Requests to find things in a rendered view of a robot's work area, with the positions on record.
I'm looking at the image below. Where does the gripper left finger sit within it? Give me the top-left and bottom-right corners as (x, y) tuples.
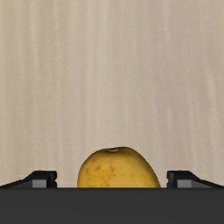
(0, 170), (58, 189)

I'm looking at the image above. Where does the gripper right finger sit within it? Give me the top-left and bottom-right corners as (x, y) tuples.
(166, 170), (224, 189)

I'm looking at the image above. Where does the yellow mango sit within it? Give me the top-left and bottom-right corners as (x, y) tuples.
(76, 146), (162, 189)

